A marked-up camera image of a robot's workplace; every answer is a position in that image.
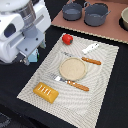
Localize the beige bowl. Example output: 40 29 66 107
121 7 128 30

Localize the round wooden plate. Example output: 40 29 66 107
59 57 87 81

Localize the white toy fish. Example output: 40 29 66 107
82 43 99 54

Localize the large grey pot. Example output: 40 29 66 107
84 2 110 27

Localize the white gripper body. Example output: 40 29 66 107
17 29 46 65

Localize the light blue toy house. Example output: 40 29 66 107
28 50 39 62

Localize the beige woven placemat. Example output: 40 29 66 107
18 36 119 128

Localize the yellow toy bread loaf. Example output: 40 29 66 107
33 82 59 103

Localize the small grey pot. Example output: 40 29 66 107
62 3 82 21

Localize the fork with wooden handle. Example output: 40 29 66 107
50 73 89 91

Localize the knife with wooden handle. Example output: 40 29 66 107
61 51 101 65

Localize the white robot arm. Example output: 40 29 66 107
0 0 51 65

